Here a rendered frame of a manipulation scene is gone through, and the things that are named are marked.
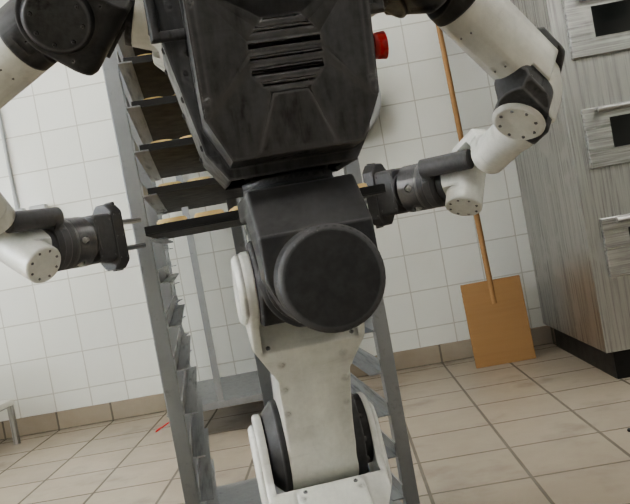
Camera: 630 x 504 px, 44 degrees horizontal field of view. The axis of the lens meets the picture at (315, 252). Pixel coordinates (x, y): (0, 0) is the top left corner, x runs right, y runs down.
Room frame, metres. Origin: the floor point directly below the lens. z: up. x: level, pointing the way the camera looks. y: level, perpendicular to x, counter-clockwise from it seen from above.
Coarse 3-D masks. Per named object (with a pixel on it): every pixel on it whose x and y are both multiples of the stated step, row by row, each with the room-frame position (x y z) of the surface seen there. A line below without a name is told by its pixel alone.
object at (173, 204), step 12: (204, 180) 1.61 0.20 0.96; (156, 192) 1.60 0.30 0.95; (168, 192) 1.60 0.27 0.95; (180, 192) 1.66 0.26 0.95; (192, 192) 1.72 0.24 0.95; (204, 192) 1.78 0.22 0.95; (216, 192) 1.85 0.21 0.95; (228, 192) 1.93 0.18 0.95; (240, 192) 2.01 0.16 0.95; (168, 204) 1.97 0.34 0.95; (180, 204) 2.06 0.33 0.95; (192, 204) 2.15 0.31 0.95
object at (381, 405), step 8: (352, 376) 1.99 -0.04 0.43; (352, 384) 2.00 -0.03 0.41; (360, 384) 1.89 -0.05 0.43; (352, 392) 1.90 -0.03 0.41; (368, 392) 1.81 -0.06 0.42; (368, 400) 1.79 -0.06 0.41; (376, 400) 1.73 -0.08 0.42; (384, 400) 1.65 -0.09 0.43; (376, 408) 1.70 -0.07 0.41; (384, 408) 1.66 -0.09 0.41; (384, 416) 1.63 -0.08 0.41
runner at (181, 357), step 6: (180, 330) 2.19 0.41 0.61; (180, 336) 2.10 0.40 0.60; (186, 336) 2.18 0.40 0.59; (180, 342) 2.02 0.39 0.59; (186, 342) 2.03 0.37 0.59; (180, 348) 1.93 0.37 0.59; (186, 348) 1.90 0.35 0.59; (174, 354) 1.62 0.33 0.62; (180, 354) 1.81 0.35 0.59; (186, 354) 1.79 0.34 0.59; (174, 360) 1.56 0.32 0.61; (180, 360) 1.71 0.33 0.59; (186, 360) 1.69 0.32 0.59; (174, 366) 1.56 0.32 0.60; (180, 366) 1.62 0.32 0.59; (186, 366) 1.60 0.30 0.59
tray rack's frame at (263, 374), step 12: (120, 72) 2.16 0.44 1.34; (132, 132) 2.16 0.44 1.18; (144, 180) 2.16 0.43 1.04; (228, 204) 2.22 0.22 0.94; (156, 216) 2.17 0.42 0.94; (240, 228) 2.22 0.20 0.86; (240, 240) 2.22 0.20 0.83; (156, 252) 2.16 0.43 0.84; (156, 264) 2.16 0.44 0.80; (168, 288) 2.17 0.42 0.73; (168, 300) 2.17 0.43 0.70; (180, 372) 2.16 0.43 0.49; (264, 372) 2.22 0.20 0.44; (180, 384) 2.16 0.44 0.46; (264, 384) 2.22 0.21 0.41; (264, 396) 2.22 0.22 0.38; (252, 480) 2.20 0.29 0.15; (228, 492) 2.13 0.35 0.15; (240, 492) 2.11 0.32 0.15; (252, 492) 2.09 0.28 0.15; (276, 492) 2.05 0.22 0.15
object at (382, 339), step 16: (384, 304) 1.63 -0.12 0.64; (384, 320) 1.63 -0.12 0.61; (384, 336) 1.63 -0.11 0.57; (384, 352) 1.63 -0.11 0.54; (384, 368) 1.63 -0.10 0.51; (384, 384) 1.63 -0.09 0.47; (400, 400) 1.63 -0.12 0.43; (400, 416) 1.63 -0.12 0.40; (400, 432) 1.63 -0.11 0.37; (400, 448) 1.63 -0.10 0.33; (400, 464) 1.63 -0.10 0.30; (400, 480) 1.65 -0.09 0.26; (416, 496) 1.63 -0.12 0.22
